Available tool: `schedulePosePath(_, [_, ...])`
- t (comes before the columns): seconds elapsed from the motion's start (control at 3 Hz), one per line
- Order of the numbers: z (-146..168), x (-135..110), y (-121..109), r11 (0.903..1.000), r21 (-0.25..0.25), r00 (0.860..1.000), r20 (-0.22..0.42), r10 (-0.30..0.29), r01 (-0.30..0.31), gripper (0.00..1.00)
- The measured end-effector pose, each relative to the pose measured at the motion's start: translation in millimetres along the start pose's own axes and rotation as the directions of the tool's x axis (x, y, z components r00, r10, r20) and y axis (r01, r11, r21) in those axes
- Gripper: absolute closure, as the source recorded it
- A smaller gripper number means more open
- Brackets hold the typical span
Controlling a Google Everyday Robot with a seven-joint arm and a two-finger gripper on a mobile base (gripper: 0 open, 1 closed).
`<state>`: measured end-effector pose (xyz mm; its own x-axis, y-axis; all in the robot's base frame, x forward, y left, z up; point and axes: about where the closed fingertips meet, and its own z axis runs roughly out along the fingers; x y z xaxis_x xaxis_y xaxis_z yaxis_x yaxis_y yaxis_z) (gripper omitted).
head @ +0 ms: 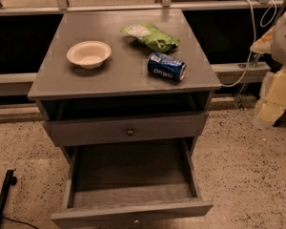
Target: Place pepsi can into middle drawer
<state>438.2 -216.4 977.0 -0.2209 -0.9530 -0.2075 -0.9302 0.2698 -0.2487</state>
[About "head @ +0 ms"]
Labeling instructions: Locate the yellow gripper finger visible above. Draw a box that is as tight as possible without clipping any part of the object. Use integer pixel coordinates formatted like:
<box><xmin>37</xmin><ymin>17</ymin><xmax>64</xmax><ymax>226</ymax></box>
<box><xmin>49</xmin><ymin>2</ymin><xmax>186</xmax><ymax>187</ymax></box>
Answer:
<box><xmin>250</xmin><ymin>27</ymin><xmax>275</xmax><ymax>54</ymax></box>
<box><xmin>254</xmin><ymin>66</ymin><xmax>286</xmax><ymax>128</ymax></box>

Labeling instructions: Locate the blue pepsi can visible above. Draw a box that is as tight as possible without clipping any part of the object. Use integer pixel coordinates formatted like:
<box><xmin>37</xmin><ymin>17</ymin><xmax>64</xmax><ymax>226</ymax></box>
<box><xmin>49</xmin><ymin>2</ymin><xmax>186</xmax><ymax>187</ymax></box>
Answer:
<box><xmin>148</xmin><ymin>52</ymin><xmax>187</xmax><ymax>81</ymax></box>

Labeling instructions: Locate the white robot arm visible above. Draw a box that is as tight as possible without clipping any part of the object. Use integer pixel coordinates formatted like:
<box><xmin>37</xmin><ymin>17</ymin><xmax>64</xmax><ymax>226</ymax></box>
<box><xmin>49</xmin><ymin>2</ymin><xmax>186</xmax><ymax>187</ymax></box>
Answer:
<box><xmin>250</xmin><ymin>11</ymin><xmax>286</xmax><ymax>129</ymax></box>

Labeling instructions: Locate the grey wooden drawer cabinet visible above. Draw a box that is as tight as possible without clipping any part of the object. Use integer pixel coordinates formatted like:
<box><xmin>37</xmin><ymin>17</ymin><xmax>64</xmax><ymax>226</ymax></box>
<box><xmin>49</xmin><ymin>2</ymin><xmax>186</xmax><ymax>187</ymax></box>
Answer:
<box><xmin>27</xmin><ymin>9</ymin><xmax>222</xmax><ymax>164</ymax></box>

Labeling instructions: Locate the open grey bottom drawer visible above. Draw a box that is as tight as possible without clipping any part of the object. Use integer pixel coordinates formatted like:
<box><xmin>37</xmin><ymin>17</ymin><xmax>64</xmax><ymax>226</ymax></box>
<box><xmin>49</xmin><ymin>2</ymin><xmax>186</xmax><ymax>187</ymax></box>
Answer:
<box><xmin>51</xmin><ymin>138</ymin><xmax>213</xmax><ymax>229</ymax></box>

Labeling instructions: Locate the closed grey upper drawer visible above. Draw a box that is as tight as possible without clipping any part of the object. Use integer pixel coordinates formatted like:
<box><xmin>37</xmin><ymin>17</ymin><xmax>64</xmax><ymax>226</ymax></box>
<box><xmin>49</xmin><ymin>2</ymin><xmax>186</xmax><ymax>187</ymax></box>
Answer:
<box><xmin>44</xmin><ymin>112</ymin><xmax>208</xmax><ymax>147</ymax></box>

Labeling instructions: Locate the diagonal metal rod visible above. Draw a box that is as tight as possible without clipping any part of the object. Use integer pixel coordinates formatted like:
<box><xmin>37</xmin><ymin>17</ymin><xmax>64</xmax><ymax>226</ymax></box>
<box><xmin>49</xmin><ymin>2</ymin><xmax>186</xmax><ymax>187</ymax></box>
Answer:
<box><xmin>235</xmin><ymin>52</ymin><xmax>260</xmax><ymax>110</ymax></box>

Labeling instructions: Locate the green chip bag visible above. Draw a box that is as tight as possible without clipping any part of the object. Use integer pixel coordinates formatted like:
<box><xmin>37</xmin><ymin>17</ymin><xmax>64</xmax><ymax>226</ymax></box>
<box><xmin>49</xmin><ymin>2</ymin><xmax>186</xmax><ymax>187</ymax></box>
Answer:
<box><xmin>120</xmin><ymin>23</ymin><xmax>180</xmax><ymax>53</ymax></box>

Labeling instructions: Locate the white paper bowl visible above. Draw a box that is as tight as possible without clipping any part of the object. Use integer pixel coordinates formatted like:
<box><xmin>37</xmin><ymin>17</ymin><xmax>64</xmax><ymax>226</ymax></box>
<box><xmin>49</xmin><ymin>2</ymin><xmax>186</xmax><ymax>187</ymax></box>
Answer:
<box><xmin>67</xmin><ymin>41</ymin><xmax>112</xmax><ymax>70</ymax></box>

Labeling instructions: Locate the black floor stand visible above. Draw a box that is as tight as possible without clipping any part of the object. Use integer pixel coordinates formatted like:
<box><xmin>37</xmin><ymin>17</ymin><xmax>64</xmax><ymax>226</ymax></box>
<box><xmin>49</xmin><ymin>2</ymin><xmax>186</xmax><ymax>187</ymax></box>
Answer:
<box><xmin>0</xmin><ymin>170</ymin><xmax>17</xmax><ymax>222</ymax></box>

